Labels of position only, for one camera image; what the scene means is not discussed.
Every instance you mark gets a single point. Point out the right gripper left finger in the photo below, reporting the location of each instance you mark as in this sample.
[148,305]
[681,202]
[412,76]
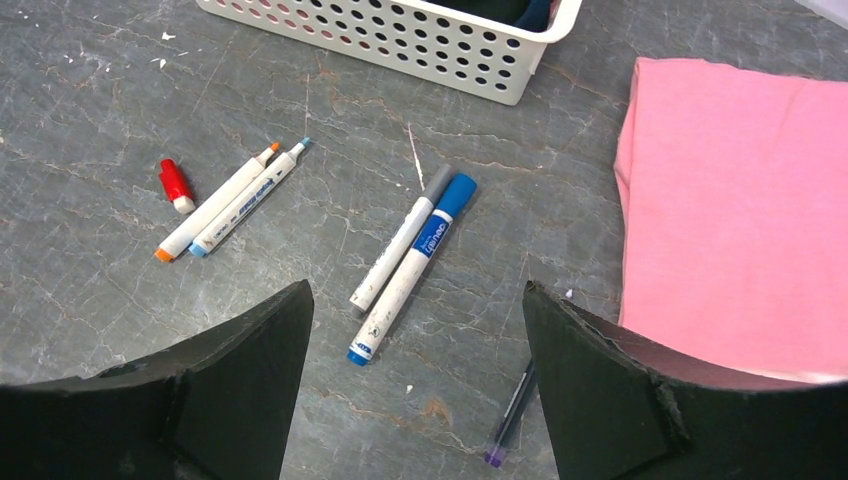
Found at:
[218,405]

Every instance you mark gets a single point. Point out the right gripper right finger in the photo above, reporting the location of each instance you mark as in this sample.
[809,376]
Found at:
[618,405]

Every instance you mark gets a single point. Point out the white pen blue ends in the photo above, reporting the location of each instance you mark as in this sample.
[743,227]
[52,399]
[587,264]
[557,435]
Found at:
[386,307]

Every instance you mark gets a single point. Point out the red pen cap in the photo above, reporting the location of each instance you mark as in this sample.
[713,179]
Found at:
[176,187]

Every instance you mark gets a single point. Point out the white pen blue tip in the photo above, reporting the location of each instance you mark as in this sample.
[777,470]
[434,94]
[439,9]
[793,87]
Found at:
[232,215]

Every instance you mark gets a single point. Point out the pink folded cloth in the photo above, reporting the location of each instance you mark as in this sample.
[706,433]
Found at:
[733,186]

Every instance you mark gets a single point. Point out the white plastic basket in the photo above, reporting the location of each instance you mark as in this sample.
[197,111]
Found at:
[434,43]

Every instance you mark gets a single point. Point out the black cloth in basket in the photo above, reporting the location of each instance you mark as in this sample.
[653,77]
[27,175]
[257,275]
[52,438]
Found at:
[530,15]

